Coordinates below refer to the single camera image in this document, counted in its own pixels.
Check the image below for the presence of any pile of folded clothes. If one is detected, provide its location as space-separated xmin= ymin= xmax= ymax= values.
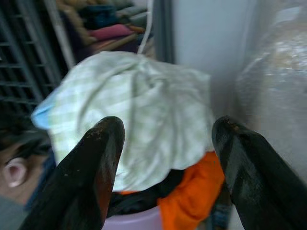
xmin=56 ymin=0 xmax=155 ymax=58

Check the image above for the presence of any person's head with ear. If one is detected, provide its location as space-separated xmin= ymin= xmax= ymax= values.
xmin=0 ymin=129 xmax=57 ymax=206

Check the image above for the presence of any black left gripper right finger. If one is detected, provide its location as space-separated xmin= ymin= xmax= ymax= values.
xmin=212 ymin=115 xmax=307 ymax=230

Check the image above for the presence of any lilac plastic laundry basket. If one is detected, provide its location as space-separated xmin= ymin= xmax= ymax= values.
xmin=103 ymin=205 xmax=164 ymax=230

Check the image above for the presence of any clear plastic bag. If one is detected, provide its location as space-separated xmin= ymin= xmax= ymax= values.
xmin=236 ymin=23 xmax=307 ymax=178

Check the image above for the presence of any pale green checked cloth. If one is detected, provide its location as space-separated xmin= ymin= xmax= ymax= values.
xmin=31 ymin=50 xmax=214 ymax=192

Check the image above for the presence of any black garment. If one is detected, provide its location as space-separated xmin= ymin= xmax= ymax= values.
xmin=109 ymin=169 xmax=185 ymax=216

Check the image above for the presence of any dark grey door frame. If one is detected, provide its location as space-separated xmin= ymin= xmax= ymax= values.
xmin=153 ymin=0 xmax=176 ymax=65

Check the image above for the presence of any white cord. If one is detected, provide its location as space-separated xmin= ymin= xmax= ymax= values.
xmin=137 ymin=0 xmax=155 ymax=55

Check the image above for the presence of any dark grey slatted crate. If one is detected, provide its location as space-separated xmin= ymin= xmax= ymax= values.
xmin=0 ymin=0 xmax=72 ymax=120

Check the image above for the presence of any orange garment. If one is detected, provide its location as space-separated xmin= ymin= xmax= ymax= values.
xmin=121 ymin=151 xmax=226 ymax=230

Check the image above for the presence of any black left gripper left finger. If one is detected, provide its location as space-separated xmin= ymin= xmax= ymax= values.
xmin=19 ymin=116 xmax=126 ymax=230

